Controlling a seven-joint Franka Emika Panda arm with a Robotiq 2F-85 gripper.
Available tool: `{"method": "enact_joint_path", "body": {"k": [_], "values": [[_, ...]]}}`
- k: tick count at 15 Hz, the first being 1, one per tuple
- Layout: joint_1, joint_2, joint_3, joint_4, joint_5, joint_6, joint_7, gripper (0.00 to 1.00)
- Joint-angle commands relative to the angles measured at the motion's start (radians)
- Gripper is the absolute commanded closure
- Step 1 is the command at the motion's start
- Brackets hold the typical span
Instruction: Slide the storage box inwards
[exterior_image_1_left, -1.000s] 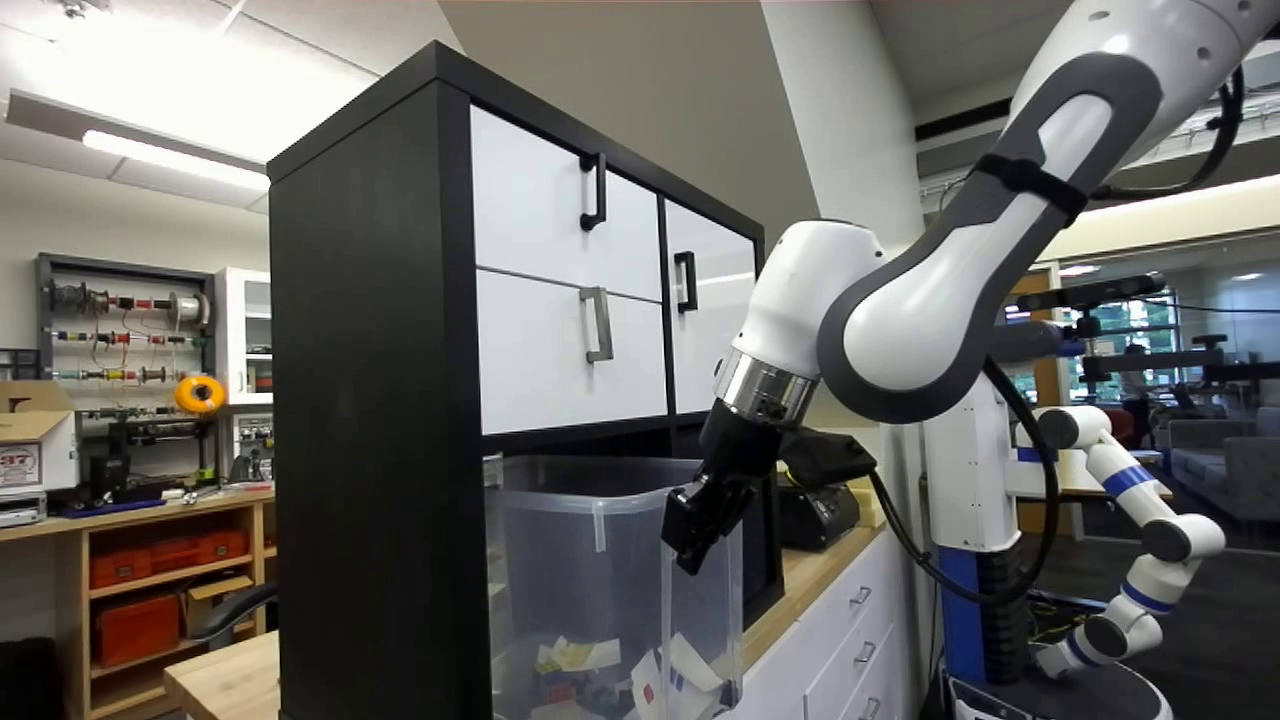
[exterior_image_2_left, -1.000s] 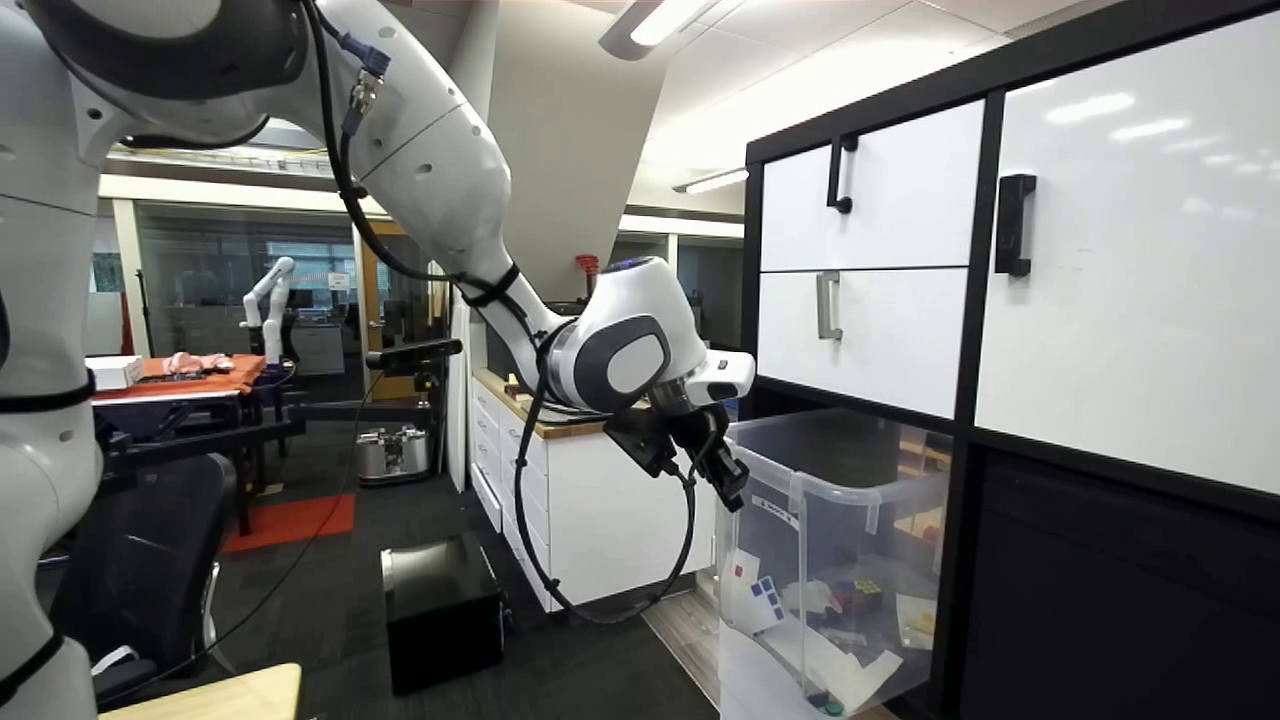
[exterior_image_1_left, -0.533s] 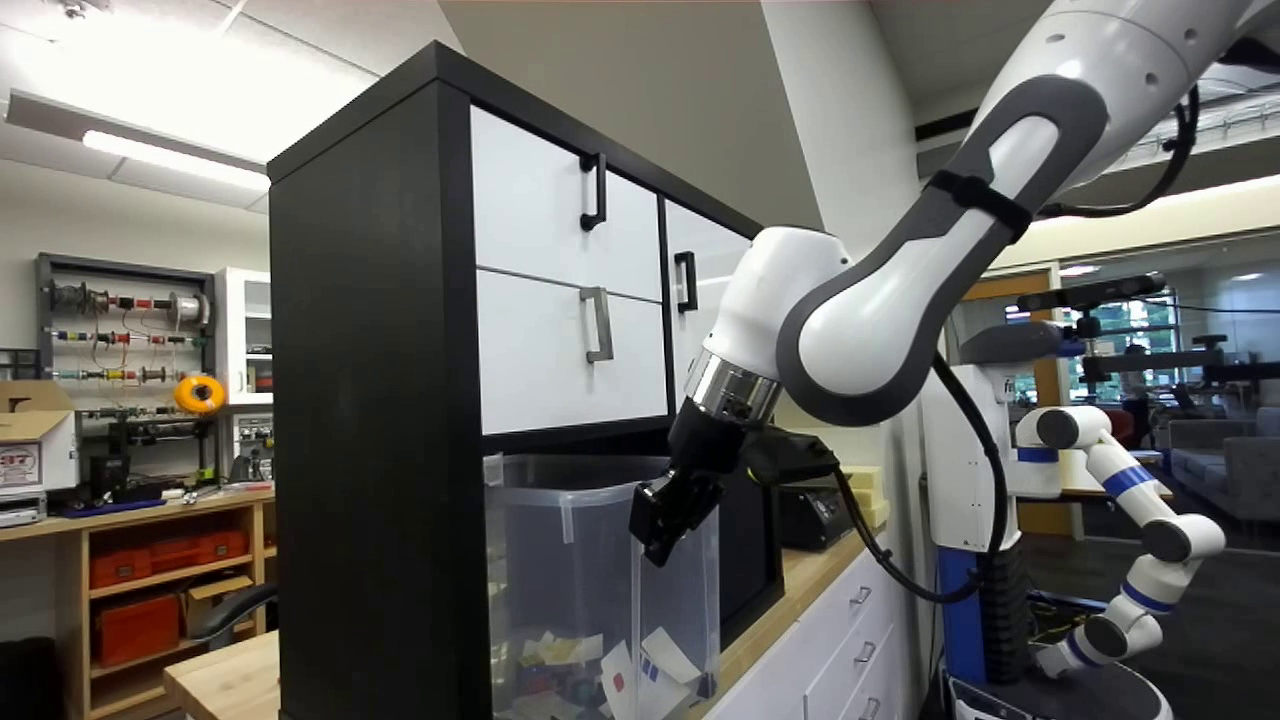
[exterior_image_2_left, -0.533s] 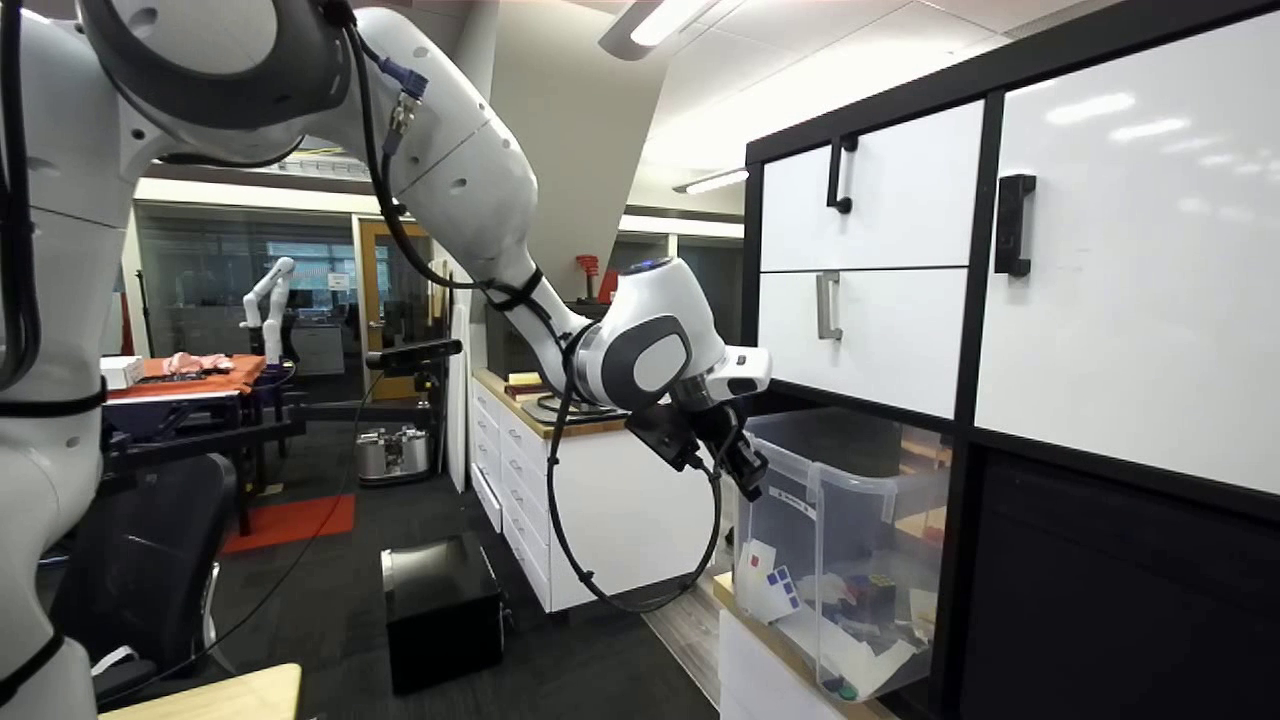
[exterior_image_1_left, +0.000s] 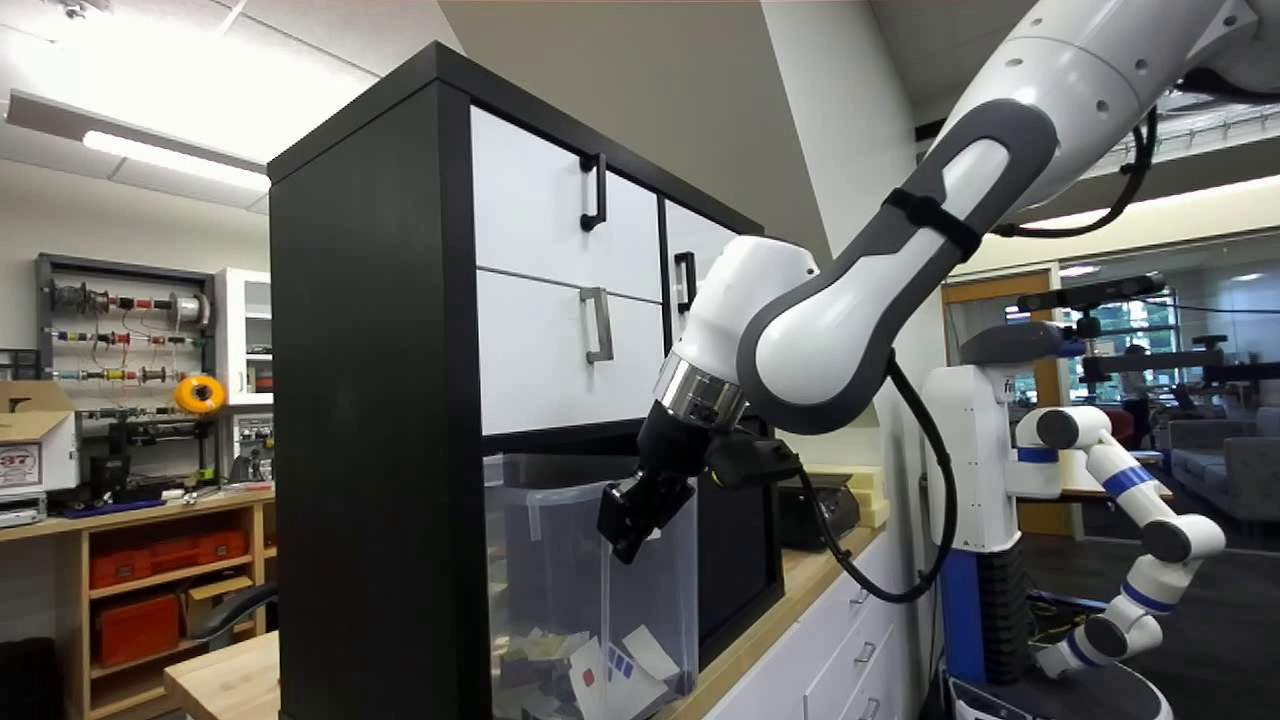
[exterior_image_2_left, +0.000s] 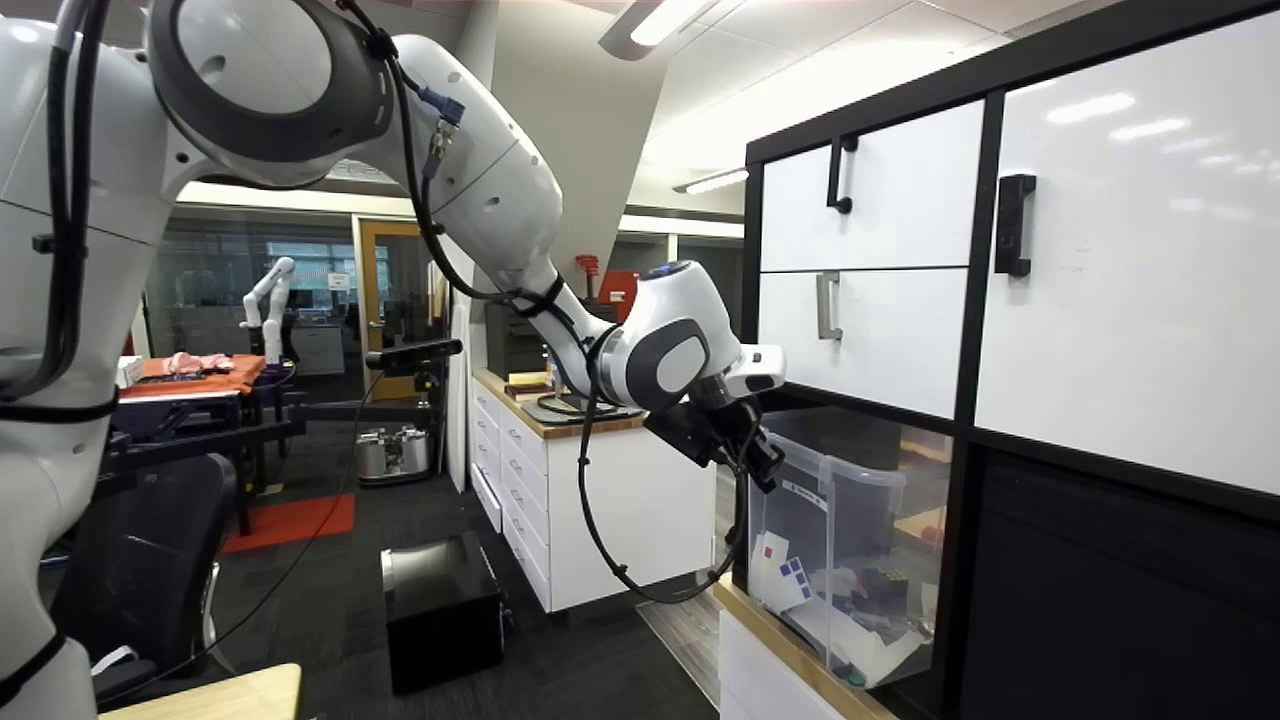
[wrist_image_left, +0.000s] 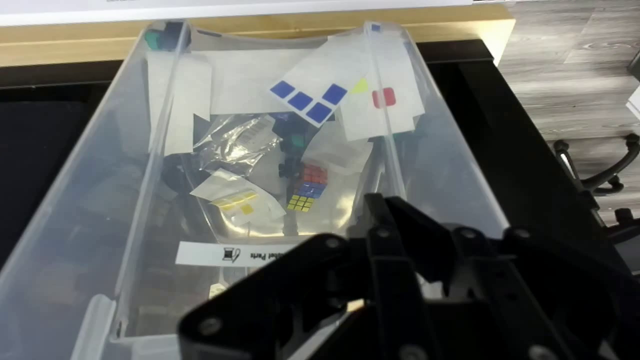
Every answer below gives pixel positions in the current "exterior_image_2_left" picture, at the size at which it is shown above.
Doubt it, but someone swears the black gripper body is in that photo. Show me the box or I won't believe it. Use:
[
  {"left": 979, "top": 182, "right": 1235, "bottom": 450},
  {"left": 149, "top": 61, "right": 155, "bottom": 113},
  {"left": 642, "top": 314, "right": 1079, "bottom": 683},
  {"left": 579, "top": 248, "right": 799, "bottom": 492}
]
[{"left": 646, "top": 387, "right": 768, "bottom": 473}]

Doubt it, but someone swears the clear plastic storage box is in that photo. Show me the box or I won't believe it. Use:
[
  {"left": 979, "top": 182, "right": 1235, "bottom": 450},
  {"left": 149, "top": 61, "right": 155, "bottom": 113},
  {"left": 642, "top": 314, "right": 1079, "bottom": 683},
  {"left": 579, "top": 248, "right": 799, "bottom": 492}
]
[{"left": 745, "top": 405, "right": 960, "bottom": 696}]

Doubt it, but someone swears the black box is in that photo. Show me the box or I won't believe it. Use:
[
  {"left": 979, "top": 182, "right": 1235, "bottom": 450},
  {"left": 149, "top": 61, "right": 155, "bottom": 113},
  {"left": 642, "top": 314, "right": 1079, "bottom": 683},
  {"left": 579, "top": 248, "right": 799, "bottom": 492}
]
[{"left": 376, "top": 532, "right": 508, "bottom": 699}]

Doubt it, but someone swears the white drawer cabinet wooden top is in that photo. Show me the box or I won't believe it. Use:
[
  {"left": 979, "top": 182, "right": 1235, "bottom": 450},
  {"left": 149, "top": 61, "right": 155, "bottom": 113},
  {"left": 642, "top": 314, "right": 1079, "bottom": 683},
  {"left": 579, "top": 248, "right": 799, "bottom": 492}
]
[{"left": 466, "top": 368, "right": 728, "bottom": 619}]

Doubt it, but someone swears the short ceiling light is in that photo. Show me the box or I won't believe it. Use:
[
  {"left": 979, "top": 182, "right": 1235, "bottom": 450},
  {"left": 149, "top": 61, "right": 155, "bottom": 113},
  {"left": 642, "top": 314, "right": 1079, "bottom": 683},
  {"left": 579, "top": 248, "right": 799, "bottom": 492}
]
[{"left": 669, "top": 163, "right": 753, "bottom": 202}]

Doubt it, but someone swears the silver metal pot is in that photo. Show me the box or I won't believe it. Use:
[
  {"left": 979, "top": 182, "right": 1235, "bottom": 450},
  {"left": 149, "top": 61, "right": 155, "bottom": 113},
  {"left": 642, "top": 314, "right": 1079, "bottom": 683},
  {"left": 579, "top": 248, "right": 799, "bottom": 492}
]
[{"left": 352, "top": 423, "right": 435, "bottom": 488}]

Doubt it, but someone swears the wooden door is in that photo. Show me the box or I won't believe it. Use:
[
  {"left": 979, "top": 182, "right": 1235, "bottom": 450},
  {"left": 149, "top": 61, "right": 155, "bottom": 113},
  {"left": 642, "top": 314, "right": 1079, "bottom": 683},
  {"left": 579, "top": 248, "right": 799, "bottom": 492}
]
[{"left": 350, "top": 215, "right": 455, "bottom": 408}]

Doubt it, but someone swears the white black-framed shelving cabinet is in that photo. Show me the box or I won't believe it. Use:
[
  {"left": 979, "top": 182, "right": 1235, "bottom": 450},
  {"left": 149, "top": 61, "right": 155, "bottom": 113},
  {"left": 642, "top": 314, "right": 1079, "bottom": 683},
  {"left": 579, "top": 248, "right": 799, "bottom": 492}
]
[{"left": 735, "top": 0, "right": 1280, "bottom": 720}]

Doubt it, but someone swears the long ceiling light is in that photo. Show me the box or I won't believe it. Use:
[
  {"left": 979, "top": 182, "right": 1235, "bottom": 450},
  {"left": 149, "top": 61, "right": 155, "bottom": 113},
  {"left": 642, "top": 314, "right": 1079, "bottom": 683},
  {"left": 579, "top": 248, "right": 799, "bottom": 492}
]
[{"left": 598, "top": 0, "right": 726, "bottom": 61}]

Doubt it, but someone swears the red floor mat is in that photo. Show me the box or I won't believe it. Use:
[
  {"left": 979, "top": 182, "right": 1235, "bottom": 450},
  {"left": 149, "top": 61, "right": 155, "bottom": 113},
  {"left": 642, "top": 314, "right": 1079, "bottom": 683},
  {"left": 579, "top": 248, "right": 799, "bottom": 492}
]
[{"left": 218, "top": 488, "right": 365, "bottom": 560}]

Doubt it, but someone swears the red-topped work table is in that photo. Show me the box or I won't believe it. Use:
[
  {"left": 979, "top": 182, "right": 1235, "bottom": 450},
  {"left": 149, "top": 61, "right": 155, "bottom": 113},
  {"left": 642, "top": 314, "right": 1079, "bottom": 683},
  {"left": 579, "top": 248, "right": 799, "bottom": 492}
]
[{"left": 110, "top": 349, "right": 304, "bottom": 501}]

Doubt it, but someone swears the light wooden table corner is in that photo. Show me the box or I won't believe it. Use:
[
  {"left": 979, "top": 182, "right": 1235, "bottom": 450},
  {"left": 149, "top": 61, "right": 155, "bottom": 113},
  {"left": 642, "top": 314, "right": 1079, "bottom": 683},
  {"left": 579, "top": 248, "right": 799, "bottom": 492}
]
[{"left": 95, "top": 662, "right": 308, "bottom": 720}]

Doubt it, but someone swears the black office chair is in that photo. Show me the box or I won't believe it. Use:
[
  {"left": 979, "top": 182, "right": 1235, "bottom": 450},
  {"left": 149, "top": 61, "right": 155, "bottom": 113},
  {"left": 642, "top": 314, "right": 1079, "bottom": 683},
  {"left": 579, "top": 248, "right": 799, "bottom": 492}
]
[{"left": 54, "top": 450, "right": 243, "bottom": 712}]

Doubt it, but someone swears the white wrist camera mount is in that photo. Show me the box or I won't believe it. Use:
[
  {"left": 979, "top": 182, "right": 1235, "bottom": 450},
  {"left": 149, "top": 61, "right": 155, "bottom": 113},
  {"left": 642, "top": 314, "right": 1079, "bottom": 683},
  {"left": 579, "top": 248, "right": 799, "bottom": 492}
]
[{"left": 735, "top": 342, "right": 791, "bottom": 398}]

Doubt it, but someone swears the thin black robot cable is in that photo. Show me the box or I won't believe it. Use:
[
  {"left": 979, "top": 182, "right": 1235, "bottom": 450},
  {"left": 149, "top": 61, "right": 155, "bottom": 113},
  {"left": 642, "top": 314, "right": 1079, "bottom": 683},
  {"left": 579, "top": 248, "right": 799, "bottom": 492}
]
[{"left": 336, "top": 0, "right": 753, "bottom": 612}]

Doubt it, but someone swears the grey drawer handle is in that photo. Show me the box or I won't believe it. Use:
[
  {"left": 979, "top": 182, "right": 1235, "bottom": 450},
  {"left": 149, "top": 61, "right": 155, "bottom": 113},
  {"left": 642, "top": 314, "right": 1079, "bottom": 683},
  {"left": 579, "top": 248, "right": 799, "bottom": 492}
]
[{"left": 811, "top": 269, "right": 849, "bottom": 343}]

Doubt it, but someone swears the red wall object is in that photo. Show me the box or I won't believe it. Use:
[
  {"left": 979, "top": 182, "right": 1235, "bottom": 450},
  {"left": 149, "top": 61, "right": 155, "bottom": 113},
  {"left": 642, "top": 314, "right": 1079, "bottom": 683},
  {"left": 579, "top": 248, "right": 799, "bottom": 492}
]
[{"left": 572, "top": 248, "right": 642, "bottom": 328}]

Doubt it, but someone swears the slim black drawer handle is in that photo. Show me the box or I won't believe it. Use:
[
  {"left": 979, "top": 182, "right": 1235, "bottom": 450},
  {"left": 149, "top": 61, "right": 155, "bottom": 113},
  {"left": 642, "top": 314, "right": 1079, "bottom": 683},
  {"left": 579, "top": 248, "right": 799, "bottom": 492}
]
[{"left": 825, "top": 131, "right": 865, "bottom": 221}]

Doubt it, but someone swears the wide black door handle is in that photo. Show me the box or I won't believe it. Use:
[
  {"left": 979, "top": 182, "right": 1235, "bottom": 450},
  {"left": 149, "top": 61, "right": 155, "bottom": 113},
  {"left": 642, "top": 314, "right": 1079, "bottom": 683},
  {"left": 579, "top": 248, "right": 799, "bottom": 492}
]
[{"left": 994, "top": 169, "right": 1040, "bottom": 281}]

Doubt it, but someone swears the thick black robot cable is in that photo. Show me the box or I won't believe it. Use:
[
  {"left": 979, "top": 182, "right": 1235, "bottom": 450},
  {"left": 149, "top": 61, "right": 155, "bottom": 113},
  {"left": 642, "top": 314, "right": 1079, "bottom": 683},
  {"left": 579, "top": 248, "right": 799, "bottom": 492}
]
[{"left": 0, "top": 0, "right": 120, "bottom": 429}]

